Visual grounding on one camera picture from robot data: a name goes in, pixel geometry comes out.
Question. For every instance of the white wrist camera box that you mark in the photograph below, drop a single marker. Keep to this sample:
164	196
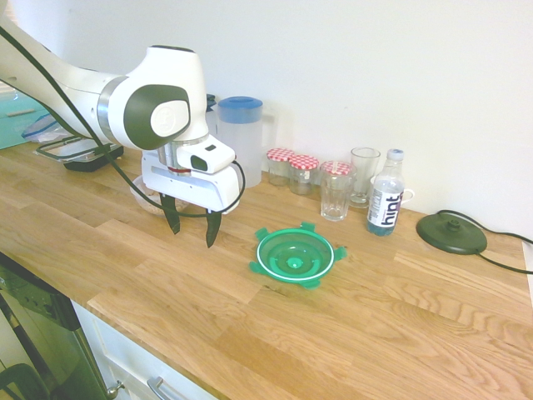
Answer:
208	155

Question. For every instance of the hint water bottle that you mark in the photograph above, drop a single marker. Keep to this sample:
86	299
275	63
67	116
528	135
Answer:
385	204

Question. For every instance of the glass jar red checkered lid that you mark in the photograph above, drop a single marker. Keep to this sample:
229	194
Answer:
278	164
303	175
336	166

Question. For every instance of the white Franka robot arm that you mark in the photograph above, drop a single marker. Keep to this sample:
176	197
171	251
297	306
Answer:
83	87

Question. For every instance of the clear zip bag blue seal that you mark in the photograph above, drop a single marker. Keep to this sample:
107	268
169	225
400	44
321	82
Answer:
43	129

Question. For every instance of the rectangular container dark green rim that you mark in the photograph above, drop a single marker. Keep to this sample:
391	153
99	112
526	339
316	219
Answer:
71	146

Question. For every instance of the clear pitcher with blue lid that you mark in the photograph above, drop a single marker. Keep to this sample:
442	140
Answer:
239	141

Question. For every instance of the tall smooth drinking glass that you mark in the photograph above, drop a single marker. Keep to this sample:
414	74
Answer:
365	171

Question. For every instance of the stainless steel dishwasher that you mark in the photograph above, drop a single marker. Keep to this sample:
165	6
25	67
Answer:
46	329

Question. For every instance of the white mug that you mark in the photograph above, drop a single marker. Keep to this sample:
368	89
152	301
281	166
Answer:
409	192

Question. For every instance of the black kettle base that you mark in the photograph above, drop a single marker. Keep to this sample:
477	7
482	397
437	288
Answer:
451	235

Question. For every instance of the silver round knob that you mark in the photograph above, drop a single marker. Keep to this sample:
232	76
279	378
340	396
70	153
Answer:
114	389

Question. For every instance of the faceted drinking glass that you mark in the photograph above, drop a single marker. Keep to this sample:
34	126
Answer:
335	200

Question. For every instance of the green round container lid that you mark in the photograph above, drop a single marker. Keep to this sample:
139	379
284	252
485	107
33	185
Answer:
293	262

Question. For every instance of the clear plastic food bowl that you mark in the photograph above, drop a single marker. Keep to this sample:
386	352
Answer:
138	196

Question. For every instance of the teal board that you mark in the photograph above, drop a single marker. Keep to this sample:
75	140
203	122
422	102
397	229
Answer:
16	125

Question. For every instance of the white cabinet drawer front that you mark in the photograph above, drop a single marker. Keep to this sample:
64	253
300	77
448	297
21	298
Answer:
125	358

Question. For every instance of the clear pitcher with dark lid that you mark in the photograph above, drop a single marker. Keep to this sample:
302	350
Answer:
211	110

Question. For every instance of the black kitchen scale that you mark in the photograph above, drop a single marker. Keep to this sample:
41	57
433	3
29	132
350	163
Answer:
83	163

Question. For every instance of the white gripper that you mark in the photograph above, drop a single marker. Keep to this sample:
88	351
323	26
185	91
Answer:
187	185

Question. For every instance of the dark green curved bar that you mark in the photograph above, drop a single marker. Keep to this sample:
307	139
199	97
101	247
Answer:
25	377

